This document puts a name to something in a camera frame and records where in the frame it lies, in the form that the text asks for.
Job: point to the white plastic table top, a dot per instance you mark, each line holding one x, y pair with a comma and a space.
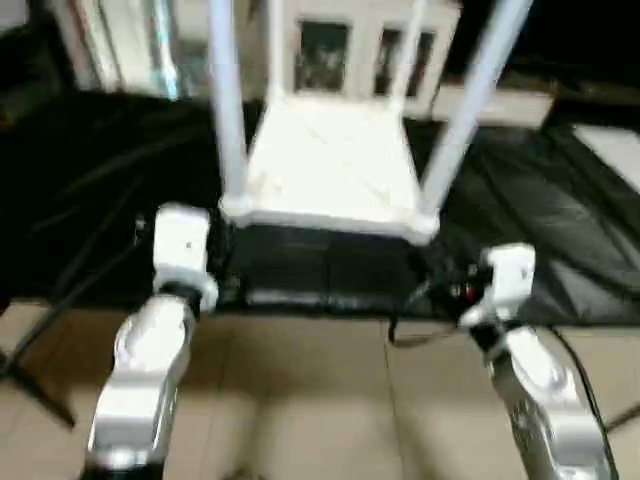
330, 160

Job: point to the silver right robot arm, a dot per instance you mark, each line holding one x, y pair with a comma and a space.
540, 390

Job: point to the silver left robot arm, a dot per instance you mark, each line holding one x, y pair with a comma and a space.
150, 370

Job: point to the black work mat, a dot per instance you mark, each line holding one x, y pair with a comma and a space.
100, 200

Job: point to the white drawer unit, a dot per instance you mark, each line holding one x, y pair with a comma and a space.
510, 105

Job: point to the white flat board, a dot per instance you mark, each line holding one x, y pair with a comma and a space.
615, 155

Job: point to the black tripod leg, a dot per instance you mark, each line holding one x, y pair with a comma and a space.
625, 415

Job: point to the light blue stand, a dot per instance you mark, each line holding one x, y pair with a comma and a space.
165, 50

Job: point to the black metal support strut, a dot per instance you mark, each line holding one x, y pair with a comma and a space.
40, 398

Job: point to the white glass door cabinet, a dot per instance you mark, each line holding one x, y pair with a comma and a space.
350, 55

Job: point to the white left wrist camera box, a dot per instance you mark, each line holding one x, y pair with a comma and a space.
182, 245

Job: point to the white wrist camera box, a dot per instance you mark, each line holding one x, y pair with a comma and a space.
182, 245
510, 272

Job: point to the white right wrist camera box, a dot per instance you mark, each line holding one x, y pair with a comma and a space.
510, 272

